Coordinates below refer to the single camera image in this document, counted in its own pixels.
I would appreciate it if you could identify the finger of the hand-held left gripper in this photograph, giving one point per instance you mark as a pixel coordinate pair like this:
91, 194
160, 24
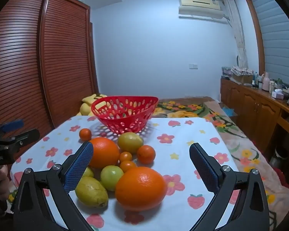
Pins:
13, 124
26, 137

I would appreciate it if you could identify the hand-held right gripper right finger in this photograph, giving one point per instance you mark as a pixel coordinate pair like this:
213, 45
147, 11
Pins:
204, 168

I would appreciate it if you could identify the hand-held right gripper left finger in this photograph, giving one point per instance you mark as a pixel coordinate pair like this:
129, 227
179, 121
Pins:
80, 166

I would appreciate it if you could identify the large orange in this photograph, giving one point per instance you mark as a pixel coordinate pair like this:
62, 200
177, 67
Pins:
141, 189
104, 152

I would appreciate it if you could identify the round green fruit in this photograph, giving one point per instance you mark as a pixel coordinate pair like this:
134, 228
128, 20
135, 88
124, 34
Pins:
112, 176

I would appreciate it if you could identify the yellow-green lemon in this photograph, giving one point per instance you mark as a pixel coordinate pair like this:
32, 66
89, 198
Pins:
91, 195
130, 142

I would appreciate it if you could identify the medium tangerine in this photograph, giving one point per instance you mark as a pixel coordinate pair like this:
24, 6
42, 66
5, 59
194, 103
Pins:
146, 154

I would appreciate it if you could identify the red perforated plastic basket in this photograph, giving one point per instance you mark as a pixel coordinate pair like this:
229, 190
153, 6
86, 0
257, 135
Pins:
125, 115

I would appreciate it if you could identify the person's left hand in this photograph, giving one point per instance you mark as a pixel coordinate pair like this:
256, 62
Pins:
0, 185

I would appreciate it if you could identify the small green fruit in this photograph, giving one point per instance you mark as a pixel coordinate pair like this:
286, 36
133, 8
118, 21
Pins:
89, 172

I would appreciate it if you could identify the white floral tablecloth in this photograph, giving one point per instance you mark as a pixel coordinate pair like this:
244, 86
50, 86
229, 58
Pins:
183, 149

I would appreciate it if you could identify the small tangerine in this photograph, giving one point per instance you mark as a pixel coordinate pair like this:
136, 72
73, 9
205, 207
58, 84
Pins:
125, 156
128, 166
85, 134

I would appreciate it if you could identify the floral blanket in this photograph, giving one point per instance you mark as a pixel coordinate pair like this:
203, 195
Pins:
231, 134

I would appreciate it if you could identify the yellow plush toy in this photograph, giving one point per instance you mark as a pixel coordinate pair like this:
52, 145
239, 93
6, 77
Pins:
86, 105

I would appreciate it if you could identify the blue cloth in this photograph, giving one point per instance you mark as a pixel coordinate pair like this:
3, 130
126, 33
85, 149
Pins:
229, 112

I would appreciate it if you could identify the brown louvered wooden wardrobe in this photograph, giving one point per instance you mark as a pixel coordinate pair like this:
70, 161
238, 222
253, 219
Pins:
50, 65

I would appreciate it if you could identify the brown wooden cabinet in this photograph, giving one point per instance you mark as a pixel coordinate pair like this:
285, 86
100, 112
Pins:
250, 110

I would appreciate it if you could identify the grey trash bin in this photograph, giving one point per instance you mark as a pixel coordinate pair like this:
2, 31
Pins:
279, 157

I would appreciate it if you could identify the dark red cloth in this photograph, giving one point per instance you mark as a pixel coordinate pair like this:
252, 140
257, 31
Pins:
284, 179

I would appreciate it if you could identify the cardboard box with packets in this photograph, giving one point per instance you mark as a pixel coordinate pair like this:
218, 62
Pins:
242, 77

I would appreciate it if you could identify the white tissue box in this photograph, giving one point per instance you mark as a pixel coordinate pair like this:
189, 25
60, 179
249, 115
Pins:
278, 94

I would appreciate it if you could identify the pink thermos jug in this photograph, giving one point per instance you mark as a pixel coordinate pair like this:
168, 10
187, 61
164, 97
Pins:
265, 83

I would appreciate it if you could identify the white cup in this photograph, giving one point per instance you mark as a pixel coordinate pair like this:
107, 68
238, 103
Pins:
272, 87

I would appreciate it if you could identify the green bottle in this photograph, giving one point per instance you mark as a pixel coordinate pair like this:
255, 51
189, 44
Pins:
279, 83

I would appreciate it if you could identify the white patterned curtain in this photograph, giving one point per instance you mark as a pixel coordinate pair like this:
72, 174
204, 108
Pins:
238, 33

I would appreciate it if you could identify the grey window blind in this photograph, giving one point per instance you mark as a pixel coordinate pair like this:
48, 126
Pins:
277, 41

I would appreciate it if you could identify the white wall switch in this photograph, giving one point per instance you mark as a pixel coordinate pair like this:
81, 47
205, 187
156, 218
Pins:
193, 66

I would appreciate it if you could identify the white wall air conditioner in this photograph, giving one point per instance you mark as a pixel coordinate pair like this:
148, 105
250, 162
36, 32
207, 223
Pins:
200, 6

